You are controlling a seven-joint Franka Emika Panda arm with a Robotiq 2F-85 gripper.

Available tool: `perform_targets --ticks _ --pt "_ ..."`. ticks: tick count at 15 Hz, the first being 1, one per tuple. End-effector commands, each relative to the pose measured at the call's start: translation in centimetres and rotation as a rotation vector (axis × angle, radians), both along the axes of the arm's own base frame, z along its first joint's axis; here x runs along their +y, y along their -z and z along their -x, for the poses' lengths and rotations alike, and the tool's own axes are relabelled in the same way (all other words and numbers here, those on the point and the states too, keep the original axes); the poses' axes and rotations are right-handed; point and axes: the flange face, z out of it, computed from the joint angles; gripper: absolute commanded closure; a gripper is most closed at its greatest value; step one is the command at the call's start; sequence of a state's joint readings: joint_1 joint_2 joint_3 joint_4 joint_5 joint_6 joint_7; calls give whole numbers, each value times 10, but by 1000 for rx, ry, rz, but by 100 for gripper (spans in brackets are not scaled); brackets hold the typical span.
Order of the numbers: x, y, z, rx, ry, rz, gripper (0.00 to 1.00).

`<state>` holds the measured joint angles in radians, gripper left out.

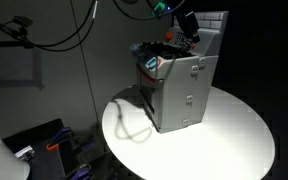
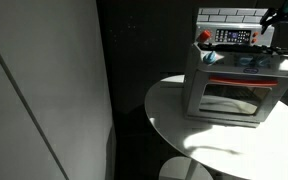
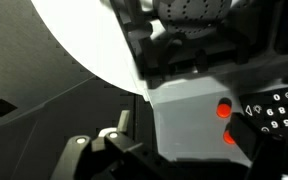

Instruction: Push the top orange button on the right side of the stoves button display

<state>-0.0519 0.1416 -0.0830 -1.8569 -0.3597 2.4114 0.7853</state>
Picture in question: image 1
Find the teal stove knob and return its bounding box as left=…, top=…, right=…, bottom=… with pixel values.
left=144, top=56, right=159, bottom=70
left=129, top=43, right=141, bottom=54

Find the silver metal bracket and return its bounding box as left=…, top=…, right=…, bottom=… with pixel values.
left=14, top=146, right=36, bottom=162

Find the thick black cable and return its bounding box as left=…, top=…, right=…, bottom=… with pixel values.
left=25, top=0, right=100, bottom=53
left=112, top=0, right=187, bottom=21

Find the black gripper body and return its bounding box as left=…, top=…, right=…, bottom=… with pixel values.
left=175, top=10, right=200, bottom=35

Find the white round table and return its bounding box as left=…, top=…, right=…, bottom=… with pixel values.
left=101, top=84, right=276, bottom=180

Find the teal glowing cable plug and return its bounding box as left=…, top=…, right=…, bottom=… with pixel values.
left=153, top=1, right=168, bottom=13

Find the blue clamp with orange handle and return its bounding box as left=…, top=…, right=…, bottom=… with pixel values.
left=45, top=126, right=74, bottom=152

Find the black camera on stand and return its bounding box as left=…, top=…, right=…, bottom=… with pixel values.
left=12, top=15, right=34, bottom=28

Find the black stand boom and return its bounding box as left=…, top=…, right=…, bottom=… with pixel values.
left=0, top=13, right=35, bottom=50

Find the dark blue spring clamp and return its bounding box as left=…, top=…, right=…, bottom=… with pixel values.
left=67, top=164, right=94, bottom=180

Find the black storage crate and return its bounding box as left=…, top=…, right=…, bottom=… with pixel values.
left=2, top=118, right=99, bottom=180

